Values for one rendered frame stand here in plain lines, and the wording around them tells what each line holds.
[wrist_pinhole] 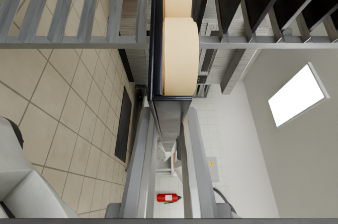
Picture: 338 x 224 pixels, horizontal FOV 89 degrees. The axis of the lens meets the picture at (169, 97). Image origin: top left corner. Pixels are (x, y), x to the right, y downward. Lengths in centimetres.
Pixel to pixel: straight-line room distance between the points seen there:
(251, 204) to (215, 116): 201
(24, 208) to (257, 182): 442
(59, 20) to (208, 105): 436
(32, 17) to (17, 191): 57
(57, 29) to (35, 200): 51
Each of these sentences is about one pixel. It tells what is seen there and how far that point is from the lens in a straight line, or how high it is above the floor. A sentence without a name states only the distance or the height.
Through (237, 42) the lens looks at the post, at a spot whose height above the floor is 100.
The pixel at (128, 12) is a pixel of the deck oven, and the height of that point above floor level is 27.
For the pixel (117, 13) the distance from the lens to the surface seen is 68.
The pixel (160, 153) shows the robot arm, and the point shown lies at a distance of 62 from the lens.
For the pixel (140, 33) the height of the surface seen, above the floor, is 69.
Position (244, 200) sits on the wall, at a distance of 445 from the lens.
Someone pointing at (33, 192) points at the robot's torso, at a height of 57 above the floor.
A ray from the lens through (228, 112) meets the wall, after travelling 485.
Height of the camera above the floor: 77
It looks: level
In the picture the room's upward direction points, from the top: 90 degrees clockwise
